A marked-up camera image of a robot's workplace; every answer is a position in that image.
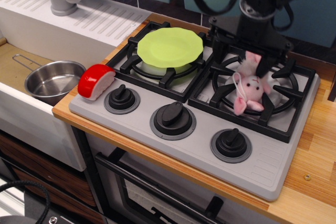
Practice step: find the black left burner grate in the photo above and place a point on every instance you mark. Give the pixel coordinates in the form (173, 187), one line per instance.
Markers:
(175, 83)

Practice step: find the green plastic plate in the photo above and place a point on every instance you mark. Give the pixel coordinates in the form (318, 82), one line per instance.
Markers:
(170, 47)

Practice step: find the small steel saucepan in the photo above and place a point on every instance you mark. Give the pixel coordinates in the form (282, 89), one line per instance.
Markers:
(50, 82)

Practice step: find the black right stove knob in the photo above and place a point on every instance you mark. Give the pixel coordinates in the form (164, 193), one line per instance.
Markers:
(231, 146)

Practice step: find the white toy sink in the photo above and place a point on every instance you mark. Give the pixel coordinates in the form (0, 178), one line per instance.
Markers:
(87, 36)

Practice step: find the black oven door handle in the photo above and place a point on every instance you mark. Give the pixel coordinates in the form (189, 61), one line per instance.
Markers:
(113, 164)

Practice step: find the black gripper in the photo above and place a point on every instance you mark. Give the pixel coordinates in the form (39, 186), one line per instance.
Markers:
(251, 35)

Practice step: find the wooden drawer front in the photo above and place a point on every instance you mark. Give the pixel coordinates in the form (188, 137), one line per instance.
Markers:
(68, 188)

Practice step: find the pink stuffed rabbit toy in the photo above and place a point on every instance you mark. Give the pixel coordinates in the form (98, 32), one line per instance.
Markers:
(249, 87)

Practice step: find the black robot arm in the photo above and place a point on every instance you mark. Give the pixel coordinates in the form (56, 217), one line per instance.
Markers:
(263, 10)

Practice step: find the toy oven door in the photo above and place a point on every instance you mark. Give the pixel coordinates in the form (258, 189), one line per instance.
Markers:
(143, 207)

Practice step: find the black middle stove knob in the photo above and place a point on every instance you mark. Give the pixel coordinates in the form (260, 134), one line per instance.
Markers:
(173, 122)

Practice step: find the grey toy stove top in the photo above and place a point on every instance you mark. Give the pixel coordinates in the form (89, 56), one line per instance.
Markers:
(262, 174)

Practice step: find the black left stove knob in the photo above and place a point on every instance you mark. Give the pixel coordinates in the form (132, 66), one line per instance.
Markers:
(122, 100)

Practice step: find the black stove knob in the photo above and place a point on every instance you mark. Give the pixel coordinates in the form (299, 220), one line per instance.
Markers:
(231, 146)
(173, 122)
(122, 100)

